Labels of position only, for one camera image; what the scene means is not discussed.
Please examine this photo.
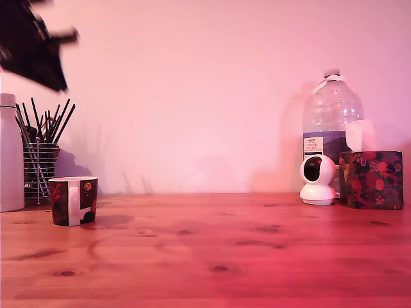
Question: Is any dark patterned coffee mug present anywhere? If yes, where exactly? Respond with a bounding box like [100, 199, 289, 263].
[48, 176, 98, 227]

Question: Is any thin black stick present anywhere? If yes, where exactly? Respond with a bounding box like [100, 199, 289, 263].
[47, 103, 61, 142]
[55, 103, 77, 144]
[15, 103, 32, 146]
[21, 102, 34, 131]
[52, 98, 71, 144]
[30, 97, 44, 142]

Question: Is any tall white bottle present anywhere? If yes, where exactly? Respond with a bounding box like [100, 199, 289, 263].
[0, 93, 26, 213]

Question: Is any large clear water bottle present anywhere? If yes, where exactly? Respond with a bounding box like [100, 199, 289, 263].
[302, 68, 365, 194]

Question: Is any white tissue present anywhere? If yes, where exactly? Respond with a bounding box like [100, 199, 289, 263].
[345, 119, 376, 153]

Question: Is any floral tissue box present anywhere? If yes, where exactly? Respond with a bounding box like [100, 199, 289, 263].
[338, 150, 405, 211]

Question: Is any metal wire basket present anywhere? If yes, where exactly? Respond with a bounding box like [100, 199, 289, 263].
[22, 137, 60, 206]

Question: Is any small white round camera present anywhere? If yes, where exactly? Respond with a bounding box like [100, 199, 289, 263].
[299, 155, 339, 206]

